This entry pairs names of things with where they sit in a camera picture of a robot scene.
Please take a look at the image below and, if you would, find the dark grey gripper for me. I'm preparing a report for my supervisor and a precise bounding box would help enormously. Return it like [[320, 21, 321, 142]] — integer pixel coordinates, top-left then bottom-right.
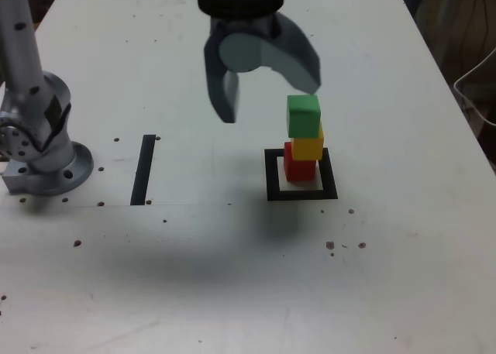
[[203, 14, 322, 125]]

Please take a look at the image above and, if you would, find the green cube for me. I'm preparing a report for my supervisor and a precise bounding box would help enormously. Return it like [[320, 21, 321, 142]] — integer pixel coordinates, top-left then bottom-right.
[[286, 94, 322, 138]]

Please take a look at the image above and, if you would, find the yellow cube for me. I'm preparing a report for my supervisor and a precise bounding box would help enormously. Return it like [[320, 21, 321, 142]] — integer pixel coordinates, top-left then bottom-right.
[[291, 123, 325, 161]]

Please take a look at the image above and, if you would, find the red cube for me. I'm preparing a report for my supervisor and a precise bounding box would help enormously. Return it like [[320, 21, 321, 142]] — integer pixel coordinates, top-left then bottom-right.
[[283, 141, 317, 184]]

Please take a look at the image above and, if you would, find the black tape square outline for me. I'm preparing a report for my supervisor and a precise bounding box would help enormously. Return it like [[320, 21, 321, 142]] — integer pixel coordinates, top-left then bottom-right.
[[263, 147, 339, 202]]

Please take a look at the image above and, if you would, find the black tape strip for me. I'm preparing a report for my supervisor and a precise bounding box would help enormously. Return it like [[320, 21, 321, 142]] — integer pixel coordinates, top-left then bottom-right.
[[129, 134, 157, 207]]

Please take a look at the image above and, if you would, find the white background cable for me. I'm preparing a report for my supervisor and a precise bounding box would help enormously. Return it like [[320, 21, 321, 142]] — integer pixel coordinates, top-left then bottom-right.
[[453, 46, 496, 127]]

